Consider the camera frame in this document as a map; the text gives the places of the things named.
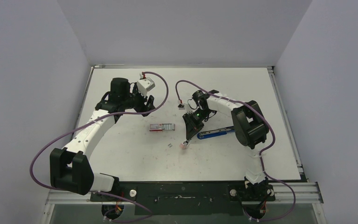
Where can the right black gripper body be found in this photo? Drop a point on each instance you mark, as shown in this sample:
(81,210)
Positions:
(192,120)

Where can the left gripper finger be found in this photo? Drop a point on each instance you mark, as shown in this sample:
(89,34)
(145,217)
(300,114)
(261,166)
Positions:
(145,109)
(150,102)

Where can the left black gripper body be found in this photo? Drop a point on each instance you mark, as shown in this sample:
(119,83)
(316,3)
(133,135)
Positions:
(134,101)

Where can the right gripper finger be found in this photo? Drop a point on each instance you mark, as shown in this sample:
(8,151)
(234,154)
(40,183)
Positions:
(188,119)
(192,131)

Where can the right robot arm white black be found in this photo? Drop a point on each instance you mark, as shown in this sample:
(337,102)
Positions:
(249,128)

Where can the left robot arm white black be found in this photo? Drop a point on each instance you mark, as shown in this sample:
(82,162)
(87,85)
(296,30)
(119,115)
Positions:
(70,169)

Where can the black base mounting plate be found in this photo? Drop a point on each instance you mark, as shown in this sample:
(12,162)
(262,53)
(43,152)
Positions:
(192,198)

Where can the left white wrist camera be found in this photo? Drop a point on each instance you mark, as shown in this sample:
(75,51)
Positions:
(145,85)

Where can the aluminium frame rail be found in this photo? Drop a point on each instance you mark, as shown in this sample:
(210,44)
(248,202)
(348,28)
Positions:
(306,193)

